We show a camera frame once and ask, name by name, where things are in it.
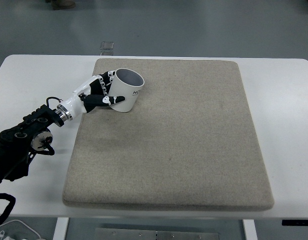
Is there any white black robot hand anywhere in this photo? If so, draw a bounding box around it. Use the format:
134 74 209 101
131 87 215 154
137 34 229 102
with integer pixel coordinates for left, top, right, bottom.
61 70 125 118

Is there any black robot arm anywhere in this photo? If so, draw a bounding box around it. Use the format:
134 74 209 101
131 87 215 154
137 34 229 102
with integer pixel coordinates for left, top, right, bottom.
0 70 125 184

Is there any clear plastic floor plate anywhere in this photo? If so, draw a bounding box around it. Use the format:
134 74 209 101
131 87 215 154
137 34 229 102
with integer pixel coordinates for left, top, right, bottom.
100 41 114 56

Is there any black desk control panel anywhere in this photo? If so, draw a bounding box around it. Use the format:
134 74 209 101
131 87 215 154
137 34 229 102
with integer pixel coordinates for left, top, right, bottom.
281 219 308 227

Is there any beige felt mat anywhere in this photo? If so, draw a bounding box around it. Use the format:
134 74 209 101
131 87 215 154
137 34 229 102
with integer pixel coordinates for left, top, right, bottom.
62 58 274 211

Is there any white cable on floor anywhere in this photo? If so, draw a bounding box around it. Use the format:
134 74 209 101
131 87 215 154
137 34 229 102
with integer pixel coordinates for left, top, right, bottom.
0 219 42 240

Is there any white table leg frame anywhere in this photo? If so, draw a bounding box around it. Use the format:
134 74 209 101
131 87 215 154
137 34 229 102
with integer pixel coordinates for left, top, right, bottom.
52 217 70 240

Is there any black braided cable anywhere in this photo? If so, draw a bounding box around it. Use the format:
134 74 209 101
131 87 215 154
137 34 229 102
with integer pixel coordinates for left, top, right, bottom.
0 192 17 223

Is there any white ribbed cup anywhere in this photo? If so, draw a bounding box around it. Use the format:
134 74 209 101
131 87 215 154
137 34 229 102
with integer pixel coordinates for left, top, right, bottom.
109 68 145 113

